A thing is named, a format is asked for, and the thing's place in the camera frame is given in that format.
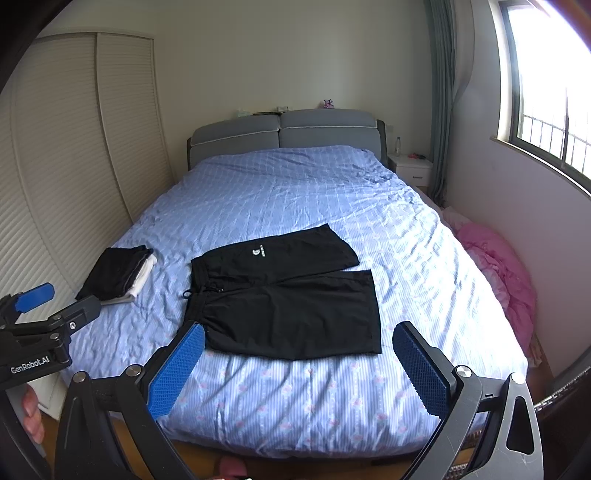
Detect black shorts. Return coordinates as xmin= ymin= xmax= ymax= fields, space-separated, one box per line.
xmin=184 ymin=224 xmax=382 ymax=361

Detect person's left hand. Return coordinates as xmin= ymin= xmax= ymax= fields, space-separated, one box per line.
xmin=22 ymin=385 xmax=45 ymax=445

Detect folded black and white clothes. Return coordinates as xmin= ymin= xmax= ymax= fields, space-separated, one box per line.
xmin=75 ymin=245 xmax=157 ymax=305

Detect pink blanket on floor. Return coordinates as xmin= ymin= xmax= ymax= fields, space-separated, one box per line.
xmin=442 ymin=207 xmax=542 ymax=368

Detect beige louvred wardrobe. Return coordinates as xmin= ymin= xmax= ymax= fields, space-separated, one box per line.
xmin=0 ymin=31 xmax=175 ymax=421

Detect white bedside table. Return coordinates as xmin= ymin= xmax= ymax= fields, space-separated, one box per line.
xmin=388 ymin=155 xmax=433 ymax=189

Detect clear plastic bottle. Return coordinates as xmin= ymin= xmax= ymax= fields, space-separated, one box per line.
xmin=394 ymin=136 xmax=402 ymax=157

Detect grey padded headboard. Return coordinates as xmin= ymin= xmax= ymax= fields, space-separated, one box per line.
xmin=186 ymin=109 xmax=389 ymax=169

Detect window with railing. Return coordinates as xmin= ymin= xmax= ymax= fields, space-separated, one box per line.
xmin=495 ymin=1 xmax=590 ymax=192

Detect green curtain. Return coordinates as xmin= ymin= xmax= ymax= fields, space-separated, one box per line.
xmin=424 ymin=0 xmax=457 ymax=204

